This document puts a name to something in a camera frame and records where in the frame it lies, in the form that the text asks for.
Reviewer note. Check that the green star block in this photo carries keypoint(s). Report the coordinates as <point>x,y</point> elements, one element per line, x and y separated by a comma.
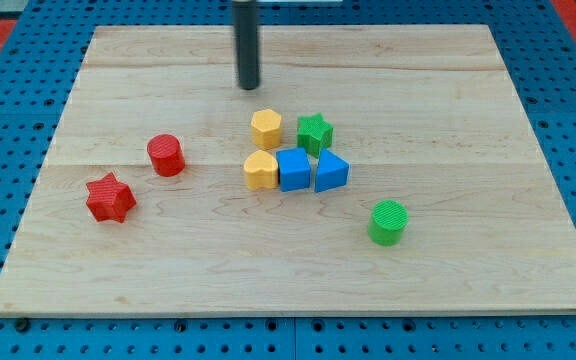
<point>314,134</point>

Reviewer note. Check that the light wooden board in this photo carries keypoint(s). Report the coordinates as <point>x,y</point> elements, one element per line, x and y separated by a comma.
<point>426,115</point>

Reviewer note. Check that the red star block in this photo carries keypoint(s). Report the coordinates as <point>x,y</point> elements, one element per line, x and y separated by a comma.
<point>109,199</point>

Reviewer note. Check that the blue cube block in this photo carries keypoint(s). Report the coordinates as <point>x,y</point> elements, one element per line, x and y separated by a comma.
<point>294,169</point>

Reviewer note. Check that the yellow hexagon block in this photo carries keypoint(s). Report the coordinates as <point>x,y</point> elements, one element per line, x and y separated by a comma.
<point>266,129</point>

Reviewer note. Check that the blue triangle block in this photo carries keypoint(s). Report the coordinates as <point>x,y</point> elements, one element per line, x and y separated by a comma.
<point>332,171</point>

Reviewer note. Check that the green cylinder block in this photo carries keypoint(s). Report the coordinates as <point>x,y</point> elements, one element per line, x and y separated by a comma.
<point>388,221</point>

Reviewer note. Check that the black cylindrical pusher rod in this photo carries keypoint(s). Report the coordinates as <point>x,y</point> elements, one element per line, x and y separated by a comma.
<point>246,43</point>

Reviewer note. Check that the red cylinder block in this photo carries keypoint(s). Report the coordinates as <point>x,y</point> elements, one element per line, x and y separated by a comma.
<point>166,155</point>

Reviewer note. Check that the yellow heart block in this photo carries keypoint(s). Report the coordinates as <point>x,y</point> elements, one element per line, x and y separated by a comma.
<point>261,171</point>

